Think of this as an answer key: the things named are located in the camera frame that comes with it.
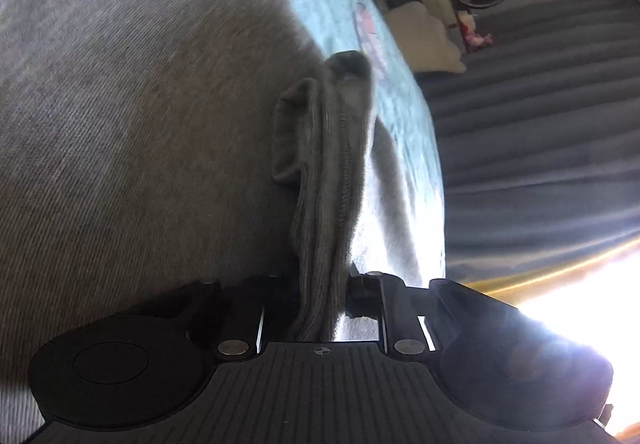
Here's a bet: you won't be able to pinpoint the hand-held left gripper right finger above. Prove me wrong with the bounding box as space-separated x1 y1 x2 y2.
346 261 482 357

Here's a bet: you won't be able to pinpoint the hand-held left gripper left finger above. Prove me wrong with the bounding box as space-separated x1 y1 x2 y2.
184 275 302 361

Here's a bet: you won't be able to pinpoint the grey sweat pants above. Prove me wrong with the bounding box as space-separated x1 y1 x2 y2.
0 0 443 427

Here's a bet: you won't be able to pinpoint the grey curtain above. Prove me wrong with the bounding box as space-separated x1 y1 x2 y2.
414 0 640 286

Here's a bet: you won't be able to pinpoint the white shell-back chair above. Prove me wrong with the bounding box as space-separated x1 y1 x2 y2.
385 1 469 74

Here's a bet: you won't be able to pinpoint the pink plush toy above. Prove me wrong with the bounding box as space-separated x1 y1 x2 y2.
456 9 494 53

